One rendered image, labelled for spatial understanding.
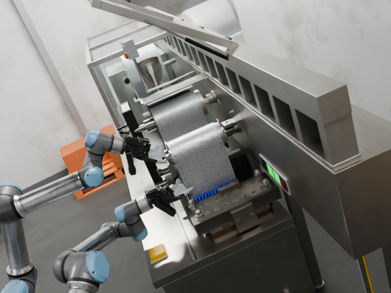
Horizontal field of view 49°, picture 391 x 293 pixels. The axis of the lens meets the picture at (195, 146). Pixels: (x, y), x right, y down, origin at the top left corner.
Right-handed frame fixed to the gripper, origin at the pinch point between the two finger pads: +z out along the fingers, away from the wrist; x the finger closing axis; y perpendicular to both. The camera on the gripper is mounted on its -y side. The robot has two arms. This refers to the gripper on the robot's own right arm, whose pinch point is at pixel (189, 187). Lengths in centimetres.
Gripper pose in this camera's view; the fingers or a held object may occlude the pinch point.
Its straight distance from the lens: 196.2
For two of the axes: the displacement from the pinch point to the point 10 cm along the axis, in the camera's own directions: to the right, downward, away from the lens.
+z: 9.1, -4.0, 0.9
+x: -2.5, -3.6, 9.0
